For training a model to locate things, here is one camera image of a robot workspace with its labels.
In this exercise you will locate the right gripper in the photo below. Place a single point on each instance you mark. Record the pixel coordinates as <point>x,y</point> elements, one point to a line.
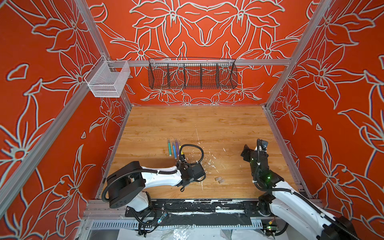
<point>249,154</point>

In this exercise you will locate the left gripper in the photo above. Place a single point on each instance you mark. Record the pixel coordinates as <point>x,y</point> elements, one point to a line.
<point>184,177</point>

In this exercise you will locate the purple pen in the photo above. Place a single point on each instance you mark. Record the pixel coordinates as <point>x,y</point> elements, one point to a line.
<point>177,147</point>

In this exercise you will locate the blue pen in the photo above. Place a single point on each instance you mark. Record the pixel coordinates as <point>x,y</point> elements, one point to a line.
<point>174,150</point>

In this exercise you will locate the green pen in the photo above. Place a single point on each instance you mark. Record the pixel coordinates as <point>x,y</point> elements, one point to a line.
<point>170,148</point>

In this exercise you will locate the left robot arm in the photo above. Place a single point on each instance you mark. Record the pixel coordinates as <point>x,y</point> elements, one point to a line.
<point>127,186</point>

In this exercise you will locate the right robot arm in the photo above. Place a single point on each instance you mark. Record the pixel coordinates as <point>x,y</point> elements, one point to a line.
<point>281,200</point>

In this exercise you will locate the clear plastic bin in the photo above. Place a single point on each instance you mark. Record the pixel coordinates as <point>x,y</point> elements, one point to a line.
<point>105,82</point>

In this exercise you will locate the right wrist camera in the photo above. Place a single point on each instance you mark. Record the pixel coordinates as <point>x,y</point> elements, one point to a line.
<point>263,145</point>

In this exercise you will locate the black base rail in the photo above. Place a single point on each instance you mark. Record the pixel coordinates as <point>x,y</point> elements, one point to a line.
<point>246,207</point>

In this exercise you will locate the black wire basket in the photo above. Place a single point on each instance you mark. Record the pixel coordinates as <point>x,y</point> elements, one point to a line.
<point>192,74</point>

